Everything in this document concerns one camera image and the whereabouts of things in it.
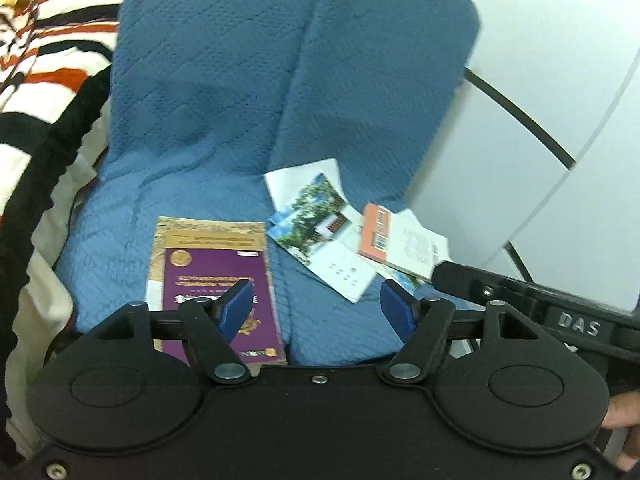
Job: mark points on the red black white striped blanket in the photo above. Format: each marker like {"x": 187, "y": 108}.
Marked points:
{"x": 50, "y": 85}

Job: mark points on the purple book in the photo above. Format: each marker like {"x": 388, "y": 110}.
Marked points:
{"x": 200, "y": 270}

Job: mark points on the black strip on wardrobe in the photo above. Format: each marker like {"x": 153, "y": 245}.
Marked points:
{"x": 520, "y": 115}

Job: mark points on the wide blue sofa back cushion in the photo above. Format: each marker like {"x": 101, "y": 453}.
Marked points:
{"x": 200, "y": 60}

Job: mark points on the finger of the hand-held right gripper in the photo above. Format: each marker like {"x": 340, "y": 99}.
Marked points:
{"x": 460, "y": 275}

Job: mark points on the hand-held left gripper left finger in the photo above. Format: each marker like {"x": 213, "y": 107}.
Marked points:
{"x": 235, "y": 310}

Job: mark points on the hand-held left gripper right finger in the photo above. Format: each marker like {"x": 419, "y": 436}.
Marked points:
{"x": 397, "y": 310}

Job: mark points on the beige bed sheet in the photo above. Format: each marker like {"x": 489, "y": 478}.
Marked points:
{"x": 40, "y": 310}

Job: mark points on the tan book with white band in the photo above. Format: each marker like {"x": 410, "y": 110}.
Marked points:
{"x": 210, "y": 232}

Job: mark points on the person's right hand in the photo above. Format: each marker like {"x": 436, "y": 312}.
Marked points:
{"x": 625, "y": 410}

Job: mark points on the orange and white book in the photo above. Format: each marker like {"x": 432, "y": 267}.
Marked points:
{"x": 400, "y": 240}

